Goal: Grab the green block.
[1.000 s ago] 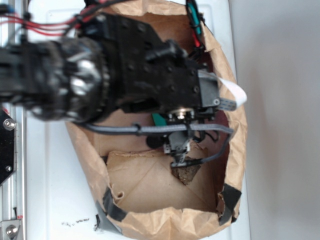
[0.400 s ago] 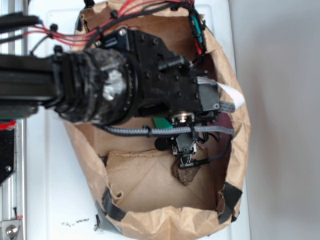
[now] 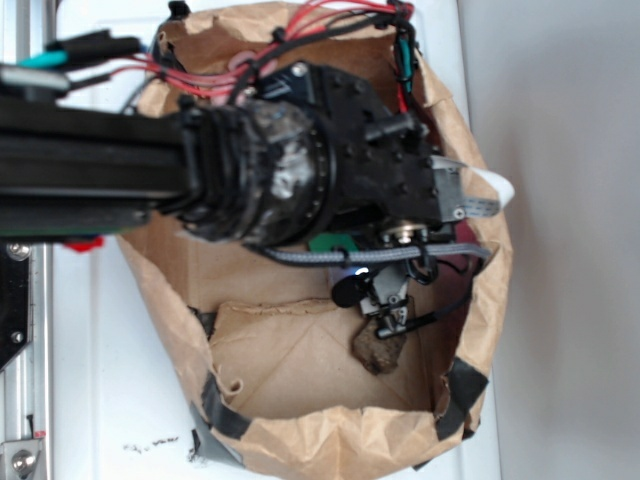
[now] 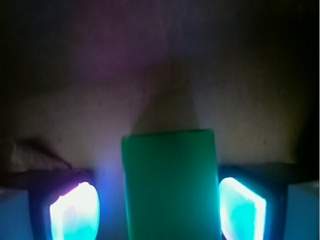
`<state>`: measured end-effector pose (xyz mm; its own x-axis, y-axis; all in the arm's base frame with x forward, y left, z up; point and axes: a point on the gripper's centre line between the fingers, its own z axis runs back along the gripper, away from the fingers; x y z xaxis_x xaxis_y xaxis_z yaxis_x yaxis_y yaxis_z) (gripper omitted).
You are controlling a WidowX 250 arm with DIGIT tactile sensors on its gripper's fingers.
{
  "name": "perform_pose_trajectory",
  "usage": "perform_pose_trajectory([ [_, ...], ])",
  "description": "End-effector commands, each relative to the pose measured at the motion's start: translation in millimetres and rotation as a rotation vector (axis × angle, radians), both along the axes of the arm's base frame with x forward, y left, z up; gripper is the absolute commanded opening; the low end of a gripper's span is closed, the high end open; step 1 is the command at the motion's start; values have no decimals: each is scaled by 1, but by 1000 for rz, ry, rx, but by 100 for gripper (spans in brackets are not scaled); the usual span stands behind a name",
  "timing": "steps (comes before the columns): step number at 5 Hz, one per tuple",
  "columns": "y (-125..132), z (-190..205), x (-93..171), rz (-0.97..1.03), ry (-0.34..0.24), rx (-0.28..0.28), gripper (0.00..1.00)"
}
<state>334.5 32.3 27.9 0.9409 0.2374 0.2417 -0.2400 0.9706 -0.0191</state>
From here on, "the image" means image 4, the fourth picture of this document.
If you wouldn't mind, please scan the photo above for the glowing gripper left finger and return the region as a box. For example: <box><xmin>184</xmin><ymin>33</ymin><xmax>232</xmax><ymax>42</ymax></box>
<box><xmin>0</xmin><ymin>170</ymin><xmax>100</xmax><ymax>240</ymax></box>

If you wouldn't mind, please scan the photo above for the brown paper bag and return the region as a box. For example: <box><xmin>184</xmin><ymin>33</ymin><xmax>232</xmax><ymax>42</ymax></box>
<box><xmin>0</xmin><ymin>0</ymin><xmax>320</xmax><ymax>178</ymax></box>

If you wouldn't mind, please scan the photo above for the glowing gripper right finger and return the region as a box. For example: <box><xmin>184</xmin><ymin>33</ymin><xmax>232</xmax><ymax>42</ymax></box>
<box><xmin>218</xmin><ymin>163</ymin><xmax>320</xmax><ymax>240</ymax></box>

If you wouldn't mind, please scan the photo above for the green rectangular block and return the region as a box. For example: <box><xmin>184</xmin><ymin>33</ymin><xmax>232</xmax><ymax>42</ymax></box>
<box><xmin>121</xmin><ymin>129</ymin><xmax>222</xmax><ymax>240</ymax></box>

